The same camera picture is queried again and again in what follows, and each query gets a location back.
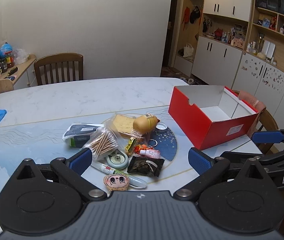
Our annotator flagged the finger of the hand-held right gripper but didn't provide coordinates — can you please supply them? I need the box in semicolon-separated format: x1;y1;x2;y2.
219;147;284;170
252;126;284;147

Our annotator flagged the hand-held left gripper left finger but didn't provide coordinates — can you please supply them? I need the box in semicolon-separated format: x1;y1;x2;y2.
15;148;107;202

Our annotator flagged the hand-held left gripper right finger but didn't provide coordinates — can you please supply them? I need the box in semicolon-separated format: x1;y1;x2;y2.
173;147;270;201

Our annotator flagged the tissue packet dark label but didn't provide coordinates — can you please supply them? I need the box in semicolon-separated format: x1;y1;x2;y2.
62;123;105;147

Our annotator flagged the cotton swab pack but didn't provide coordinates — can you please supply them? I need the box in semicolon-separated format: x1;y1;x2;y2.
82;127;119;160

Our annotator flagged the white printed pen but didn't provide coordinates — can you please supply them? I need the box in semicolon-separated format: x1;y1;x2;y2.
91;161;147;188

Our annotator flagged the red cardboard box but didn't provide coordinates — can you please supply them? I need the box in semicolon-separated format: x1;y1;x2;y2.
168;85;260;150

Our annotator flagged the mint green round case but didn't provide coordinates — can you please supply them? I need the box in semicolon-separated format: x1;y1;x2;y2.
106;152;129;170

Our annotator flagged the cartoon face charm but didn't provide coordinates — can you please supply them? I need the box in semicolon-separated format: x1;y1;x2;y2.
103;174;130;192

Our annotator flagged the pink printed tube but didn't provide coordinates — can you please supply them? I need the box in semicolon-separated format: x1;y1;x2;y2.
143;149;161;158

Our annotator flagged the yellow candy packet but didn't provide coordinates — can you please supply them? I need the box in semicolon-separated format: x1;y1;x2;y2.
124;137;137;155

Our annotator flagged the black snack packet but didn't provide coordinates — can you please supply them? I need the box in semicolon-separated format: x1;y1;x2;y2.
127;156;165;178

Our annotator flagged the yellow cake slice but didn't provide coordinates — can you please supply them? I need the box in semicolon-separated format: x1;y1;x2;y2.
106;114;139;139

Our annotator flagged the red dragon keychain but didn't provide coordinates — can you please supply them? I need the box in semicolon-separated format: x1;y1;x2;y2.
134;139;159;156

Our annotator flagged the tan round figure toy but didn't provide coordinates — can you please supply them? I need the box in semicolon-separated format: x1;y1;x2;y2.
133;114;160;137

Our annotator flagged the wooden chair with towel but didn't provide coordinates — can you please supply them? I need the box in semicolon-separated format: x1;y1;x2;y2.
232;90;280;155

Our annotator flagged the pink towel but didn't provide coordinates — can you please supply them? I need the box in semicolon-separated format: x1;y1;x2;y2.
238;90;266;113

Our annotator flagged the white cabinet with stickers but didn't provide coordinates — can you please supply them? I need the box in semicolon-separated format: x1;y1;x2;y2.
232;52;284;130

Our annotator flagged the lower white cabinet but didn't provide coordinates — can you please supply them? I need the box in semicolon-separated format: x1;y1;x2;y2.
191;35;243;85

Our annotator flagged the patterned door rug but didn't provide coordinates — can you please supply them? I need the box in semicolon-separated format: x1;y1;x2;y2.
161;66;180;78

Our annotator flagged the dark wooden chair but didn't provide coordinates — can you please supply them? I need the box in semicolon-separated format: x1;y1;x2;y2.
34;52;84;86

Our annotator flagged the light wood sideboard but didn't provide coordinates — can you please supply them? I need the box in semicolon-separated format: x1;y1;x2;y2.
6;54;38;90

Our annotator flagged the small light wood chair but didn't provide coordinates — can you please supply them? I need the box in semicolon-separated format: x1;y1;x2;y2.
0;79;15;95

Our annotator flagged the white tote bag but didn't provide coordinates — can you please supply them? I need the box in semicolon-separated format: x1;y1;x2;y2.
183;43;194;58

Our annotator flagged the clear plastic bag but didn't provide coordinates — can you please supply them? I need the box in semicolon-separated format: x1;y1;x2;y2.
13;49;29;64

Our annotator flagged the red lid jar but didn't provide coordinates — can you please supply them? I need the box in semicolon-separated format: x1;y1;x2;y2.
5;51;15;68

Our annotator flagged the wooden display shelf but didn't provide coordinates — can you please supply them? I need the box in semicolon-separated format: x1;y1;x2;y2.
244;0;284;67

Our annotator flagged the blue globe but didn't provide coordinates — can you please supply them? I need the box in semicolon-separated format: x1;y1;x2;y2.
0;42;13;58

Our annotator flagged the dark door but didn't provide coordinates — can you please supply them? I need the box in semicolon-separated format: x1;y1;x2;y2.
162;0;186;68

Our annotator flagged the orange hanging garment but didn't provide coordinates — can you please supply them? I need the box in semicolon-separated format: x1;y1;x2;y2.
182;7;191;24

